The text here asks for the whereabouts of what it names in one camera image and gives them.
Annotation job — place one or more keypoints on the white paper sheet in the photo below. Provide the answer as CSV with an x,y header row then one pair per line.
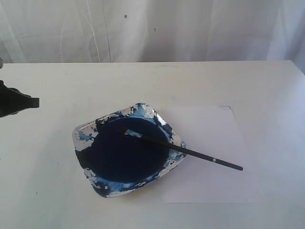
x,y
213,131

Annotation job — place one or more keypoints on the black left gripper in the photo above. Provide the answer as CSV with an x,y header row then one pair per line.
x,y
13,101

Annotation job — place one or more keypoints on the black paintbrush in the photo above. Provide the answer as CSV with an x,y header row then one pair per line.
x,y
135,135

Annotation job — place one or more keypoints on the white backdrop cloth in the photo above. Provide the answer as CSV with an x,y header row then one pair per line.
x,y
151,30

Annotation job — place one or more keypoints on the white square paint-stained dish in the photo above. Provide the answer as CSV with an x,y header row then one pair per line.
x,y
116,164

